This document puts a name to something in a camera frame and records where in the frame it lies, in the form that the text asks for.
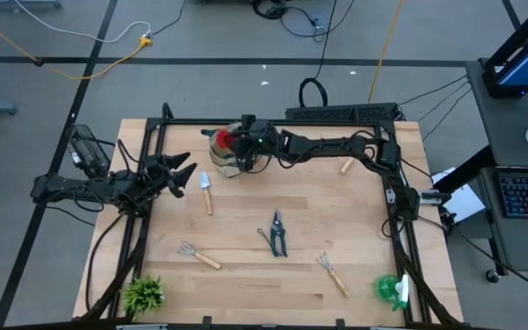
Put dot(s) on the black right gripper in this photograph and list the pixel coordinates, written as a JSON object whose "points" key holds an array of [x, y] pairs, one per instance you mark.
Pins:
{"points": [[245, 142]]}

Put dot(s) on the green spray bottle white nozzle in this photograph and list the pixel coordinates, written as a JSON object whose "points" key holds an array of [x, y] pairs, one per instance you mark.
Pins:
{"points": [[388, 289]]}

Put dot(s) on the grey computer cart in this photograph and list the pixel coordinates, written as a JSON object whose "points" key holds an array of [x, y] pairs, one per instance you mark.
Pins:
{"points": [[498, 119]]}

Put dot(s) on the black aluminium rig frame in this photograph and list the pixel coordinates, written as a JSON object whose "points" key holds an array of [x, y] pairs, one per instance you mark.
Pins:
{"points": [[186, 121]]}

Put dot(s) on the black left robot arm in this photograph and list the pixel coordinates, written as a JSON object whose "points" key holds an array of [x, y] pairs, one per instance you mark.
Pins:
{"points": [[85, 188]]}

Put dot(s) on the black power strip box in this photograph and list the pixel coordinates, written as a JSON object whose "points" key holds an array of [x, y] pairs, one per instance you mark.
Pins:
{"points": [[337, 112]]}

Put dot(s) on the red fabric item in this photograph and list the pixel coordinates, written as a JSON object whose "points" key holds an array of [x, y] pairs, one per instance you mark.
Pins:
{"points": [[226, 139]]}

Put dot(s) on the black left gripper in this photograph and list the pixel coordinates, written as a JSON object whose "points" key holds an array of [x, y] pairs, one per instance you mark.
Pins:
{"points": [[158, 176]]}

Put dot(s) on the small artificial green plant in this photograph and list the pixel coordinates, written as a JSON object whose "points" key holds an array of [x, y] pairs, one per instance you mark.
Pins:
{"points": [[142, 295]]}

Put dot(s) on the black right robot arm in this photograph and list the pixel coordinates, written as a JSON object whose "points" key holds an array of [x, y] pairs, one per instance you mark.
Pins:
{"points": [[328, 146]]}

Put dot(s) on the beige green-trimmed gardening bag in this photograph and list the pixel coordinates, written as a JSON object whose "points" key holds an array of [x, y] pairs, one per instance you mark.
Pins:
{"points": [[223, 160]]}

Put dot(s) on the white paper sheet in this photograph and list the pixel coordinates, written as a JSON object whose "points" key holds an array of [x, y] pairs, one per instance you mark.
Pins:
{"points": [[463, 201]]}

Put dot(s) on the black cart caster wheel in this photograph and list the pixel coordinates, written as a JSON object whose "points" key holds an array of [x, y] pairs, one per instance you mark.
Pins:
{"points": [[491, 275]]}

